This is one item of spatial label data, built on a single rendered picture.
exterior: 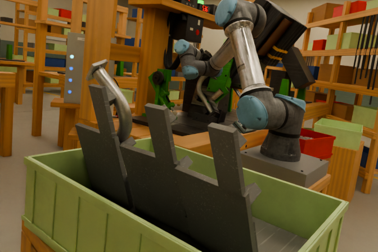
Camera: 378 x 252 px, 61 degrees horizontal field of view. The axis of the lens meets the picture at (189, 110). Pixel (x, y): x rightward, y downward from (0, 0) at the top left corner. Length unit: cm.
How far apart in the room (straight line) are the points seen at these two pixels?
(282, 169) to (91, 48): 103
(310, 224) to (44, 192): 61
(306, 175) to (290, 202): 30
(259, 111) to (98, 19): 90
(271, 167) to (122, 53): 106
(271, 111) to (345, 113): 363
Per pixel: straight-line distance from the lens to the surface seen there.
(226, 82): 185
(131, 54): 189
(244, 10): 129
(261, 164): 118
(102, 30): 163
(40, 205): 81
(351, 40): 484
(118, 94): 72
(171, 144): 59
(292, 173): 115
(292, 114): 120
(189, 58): 158
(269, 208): 87
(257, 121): 110
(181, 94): 842
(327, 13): 564
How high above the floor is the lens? 122
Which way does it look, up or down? 8 degrees down
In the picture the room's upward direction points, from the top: 7 degrees clockwise
